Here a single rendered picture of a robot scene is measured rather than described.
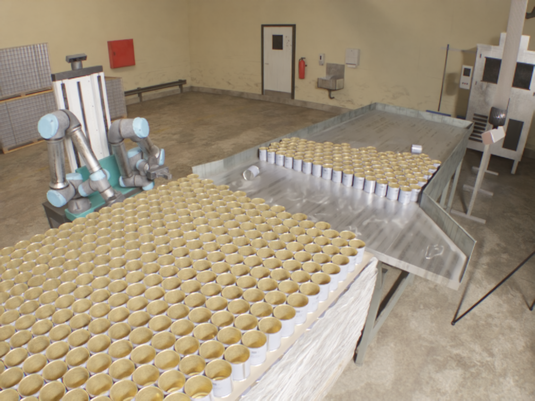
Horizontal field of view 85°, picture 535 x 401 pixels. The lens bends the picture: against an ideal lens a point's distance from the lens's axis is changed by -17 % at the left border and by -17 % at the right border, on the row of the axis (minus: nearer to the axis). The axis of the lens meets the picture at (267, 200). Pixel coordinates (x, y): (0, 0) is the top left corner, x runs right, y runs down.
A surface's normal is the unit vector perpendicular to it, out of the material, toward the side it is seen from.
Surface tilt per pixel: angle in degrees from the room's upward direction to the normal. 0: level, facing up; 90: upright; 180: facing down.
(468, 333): 0
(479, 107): 90
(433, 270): 0
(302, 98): 90
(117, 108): 91
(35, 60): 89
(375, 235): 0
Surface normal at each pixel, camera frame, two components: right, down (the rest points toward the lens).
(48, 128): -0.11, 0.34
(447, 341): 0.00, -0.88
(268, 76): -0.62, 0.36
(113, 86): 0.74, 0.34
